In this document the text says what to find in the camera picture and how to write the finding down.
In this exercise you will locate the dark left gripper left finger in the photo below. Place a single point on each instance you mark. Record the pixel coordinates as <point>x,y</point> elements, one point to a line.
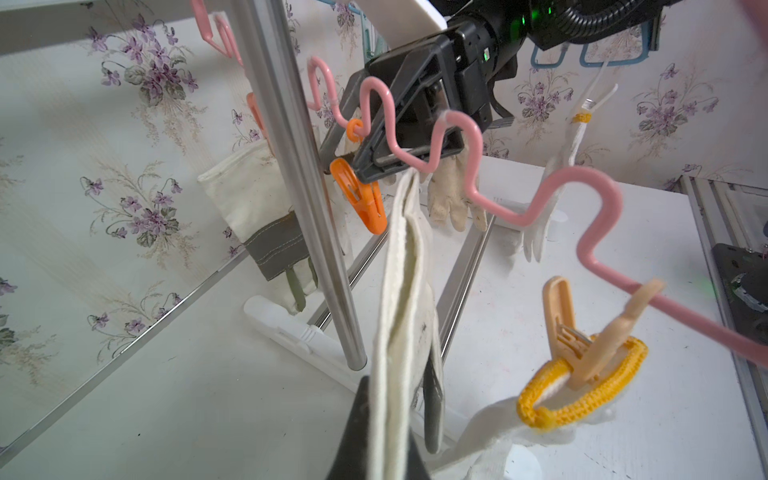
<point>350,462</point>

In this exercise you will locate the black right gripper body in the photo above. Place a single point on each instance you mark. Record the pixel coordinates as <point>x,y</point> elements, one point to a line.
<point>457,68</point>

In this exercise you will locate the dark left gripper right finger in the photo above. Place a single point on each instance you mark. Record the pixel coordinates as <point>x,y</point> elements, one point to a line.
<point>416,469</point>

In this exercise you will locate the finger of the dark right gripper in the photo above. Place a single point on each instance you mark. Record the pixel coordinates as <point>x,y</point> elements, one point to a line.
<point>422,86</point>
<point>350,103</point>

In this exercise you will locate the blue wavy hanger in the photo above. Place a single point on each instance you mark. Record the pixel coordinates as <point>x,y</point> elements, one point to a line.
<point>629,47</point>

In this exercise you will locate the white leather glove green fingers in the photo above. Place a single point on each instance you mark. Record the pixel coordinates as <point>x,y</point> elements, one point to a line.
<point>249,191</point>

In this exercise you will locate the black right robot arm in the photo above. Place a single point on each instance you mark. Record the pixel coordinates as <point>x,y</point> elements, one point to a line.
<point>547,24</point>

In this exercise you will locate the orange plastic clothespin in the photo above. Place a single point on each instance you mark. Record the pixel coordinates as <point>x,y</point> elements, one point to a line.
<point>366,199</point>

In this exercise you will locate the white steel drying rack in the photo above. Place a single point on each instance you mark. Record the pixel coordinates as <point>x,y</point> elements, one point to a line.
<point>285,101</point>

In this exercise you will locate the white plastic clothespin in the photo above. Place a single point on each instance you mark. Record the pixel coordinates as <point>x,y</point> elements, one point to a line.
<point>596,94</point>

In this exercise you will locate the salmon plastic clothespin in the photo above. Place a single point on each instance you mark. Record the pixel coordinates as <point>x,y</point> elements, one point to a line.
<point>253,106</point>

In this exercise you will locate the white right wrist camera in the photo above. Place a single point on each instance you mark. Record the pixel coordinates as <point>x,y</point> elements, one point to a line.
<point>400,22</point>

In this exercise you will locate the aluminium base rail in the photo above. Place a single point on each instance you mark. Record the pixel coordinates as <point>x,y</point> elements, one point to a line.
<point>732,224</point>

